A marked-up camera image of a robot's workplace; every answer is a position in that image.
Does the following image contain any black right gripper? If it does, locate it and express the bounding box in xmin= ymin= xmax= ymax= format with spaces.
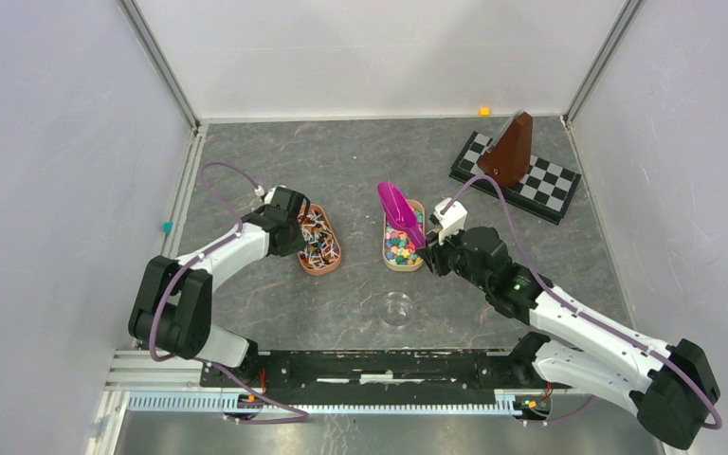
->
xmin=416 ymin=221 xmax=491 ymax=292

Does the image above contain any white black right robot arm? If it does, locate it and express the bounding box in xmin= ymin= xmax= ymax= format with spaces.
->
xmin=418 ymin=227 xmax=721 ymax=450

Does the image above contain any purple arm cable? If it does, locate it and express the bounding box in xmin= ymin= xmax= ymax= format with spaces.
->
xmin=442 ymin=173 xmax=724 ymax=431
xmin=147 ymin=161 xmax=310 ymax=426

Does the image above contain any brown wooden metronome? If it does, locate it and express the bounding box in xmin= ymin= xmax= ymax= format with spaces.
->
xmin=477 ymin=110 xmax=534 ymax=189

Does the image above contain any clear round plastic jar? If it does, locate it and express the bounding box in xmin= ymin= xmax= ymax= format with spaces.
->
xmin=375 ymin=291 xmax=414 ymax=329

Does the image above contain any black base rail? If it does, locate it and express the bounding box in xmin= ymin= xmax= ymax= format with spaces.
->
xmin=234 ymin=349 xmax=551 ymax=406

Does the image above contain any orange tray of lollipops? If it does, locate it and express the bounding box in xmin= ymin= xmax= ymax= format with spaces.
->
xmin=297 ymin=204 xmax=342 ymax=276

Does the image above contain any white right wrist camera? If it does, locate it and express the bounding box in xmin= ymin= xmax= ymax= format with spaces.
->
xmin=429 ymin=197 xmax=467 ymax=245

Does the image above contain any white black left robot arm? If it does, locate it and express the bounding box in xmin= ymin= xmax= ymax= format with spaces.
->
xmin=128 ymin=186 xmax=311 ymax=387

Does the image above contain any black white chessboard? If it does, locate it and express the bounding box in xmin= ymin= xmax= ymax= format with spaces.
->
xmin=448 ymin=130 xmax=583 ymax=226

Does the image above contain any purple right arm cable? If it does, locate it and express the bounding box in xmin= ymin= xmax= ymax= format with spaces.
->
xmin=442 ymin=173 xmax=724 ymax=431

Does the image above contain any beige tray of star candies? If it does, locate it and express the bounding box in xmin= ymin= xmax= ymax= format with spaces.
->
xmin=381 ymin=216 xmax=424 ymax=272

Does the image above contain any magenta plastic scoop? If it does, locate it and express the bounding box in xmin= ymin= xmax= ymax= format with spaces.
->
xmin=377 ymin=181 xmax=426 ymax=248

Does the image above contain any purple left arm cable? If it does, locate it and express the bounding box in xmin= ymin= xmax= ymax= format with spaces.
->
xmin=147 ymin=161 xmax=310 ymax=426

